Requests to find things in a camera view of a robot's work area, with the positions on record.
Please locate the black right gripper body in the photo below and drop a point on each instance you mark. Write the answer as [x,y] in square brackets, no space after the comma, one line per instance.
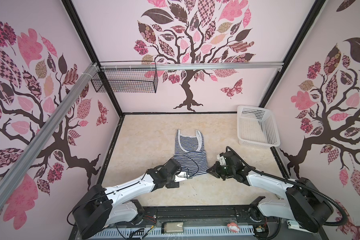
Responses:
[222,171]

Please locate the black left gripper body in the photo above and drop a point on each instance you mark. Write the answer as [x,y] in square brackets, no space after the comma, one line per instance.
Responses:
[171,183]

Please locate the navy striped tank top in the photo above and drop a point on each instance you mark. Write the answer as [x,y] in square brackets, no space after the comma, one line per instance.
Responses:
[190,152]

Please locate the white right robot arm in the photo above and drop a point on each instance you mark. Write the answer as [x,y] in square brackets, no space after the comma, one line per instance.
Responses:
[296,200]

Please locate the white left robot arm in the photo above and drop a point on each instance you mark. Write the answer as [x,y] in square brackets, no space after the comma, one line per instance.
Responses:
[101,207]

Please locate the white plastic laundry basket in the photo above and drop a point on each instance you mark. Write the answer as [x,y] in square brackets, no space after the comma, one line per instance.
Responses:
[257,127]

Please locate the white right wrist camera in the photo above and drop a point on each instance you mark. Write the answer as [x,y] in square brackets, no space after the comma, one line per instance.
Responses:
[221,159]

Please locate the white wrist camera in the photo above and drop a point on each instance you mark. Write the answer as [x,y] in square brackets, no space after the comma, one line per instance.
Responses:
[182,176]
[221,159]

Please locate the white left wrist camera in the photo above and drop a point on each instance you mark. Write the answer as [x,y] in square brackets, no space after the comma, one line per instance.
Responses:
[182,176]

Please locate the beige box on rail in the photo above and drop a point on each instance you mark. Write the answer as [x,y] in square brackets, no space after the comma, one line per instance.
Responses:
[173,228]

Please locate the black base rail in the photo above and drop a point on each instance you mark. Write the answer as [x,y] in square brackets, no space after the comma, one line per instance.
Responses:
[199,221]

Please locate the pink toy on rail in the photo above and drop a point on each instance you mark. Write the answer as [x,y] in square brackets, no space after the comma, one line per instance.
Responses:
[233,227]

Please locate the black wire mesh basket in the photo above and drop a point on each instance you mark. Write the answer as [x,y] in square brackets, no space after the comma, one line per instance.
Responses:
[126,77]

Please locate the aluminium rail back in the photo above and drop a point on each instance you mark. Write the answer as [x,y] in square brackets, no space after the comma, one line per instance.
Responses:
[208,66]

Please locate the aluminium rail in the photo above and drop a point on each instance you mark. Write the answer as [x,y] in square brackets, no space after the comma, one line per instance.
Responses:
[208,66]
[16,173]

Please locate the black right corner frame post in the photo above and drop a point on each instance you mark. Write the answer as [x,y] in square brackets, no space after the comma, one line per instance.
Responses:
[303,32]

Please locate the black corner frame post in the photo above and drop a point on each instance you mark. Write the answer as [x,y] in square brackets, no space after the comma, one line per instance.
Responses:
[79,27]
[303,32]

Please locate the aluminium rail left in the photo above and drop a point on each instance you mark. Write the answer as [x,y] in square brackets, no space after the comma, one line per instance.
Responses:
[16,173]

